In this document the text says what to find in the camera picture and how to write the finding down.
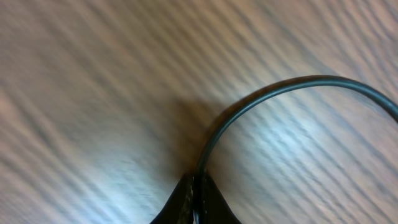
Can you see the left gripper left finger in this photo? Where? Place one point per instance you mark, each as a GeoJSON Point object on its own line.
{"type": "Point", "coordinates": [179, 207]}

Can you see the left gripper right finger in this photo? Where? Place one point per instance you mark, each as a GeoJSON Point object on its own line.
{"type": "Point", "coordinates": [213, 207]}

